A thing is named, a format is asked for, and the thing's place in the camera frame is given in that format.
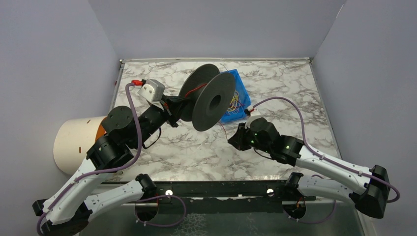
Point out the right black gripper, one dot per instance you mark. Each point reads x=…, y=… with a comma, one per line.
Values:
x=239, y=138

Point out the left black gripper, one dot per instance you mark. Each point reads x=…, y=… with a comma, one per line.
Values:
x=170, y=110

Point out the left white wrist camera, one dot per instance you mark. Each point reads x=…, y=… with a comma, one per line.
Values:
x=152, y=91

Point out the black cable spool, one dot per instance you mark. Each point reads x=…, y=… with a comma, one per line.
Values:
x=209, y=92

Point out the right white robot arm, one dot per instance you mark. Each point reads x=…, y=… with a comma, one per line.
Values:
x=366, y=188

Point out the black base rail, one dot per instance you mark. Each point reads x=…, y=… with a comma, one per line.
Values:
x=212, y=197

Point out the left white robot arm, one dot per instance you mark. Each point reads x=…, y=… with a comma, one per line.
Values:
x=71, y=209

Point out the blue plastic bin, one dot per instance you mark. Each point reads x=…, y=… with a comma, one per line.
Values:
x=240, y=101

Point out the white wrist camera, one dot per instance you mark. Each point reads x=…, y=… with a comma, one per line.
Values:
x=152, y=91
x=252, y=114

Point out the cream cylinder with orange lid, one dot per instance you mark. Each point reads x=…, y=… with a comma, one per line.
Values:
x=74, y=138

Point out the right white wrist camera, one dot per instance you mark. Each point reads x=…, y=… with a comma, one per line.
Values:
x=252, y=114

